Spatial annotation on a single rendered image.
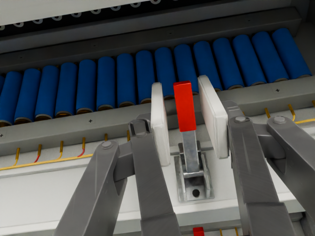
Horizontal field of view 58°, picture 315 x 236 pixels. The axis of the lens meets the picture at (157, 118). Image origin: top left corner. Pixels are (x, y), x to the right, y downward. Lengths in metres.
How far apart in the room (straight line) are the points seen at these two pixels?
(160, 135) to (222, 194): 0.10
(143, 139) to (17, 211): 0.16
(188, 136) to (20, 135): 0.15
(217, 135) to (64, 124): 0.15
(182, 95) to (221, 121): 0.04
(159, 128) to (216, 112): 0.03
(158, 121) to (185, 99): 0.04
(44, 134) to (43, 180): 0.04
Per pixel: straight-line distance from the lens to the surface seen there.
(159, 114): 0.17
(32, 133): 0.28
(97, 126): 0.25
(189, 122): 0.20
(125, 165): 0.15
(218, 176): 0.24
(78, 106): 0.28
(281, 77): 0.28
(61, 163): 0.27
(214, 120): 0.16
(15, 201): 0.28
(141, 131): 0.15
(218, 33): 0.31
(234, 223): 0.41
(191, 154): 0.21
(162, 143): 0.16
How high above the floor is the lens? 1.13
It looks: 40 degrees down
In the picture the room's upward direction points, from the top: 11 degrees counter-clockwise
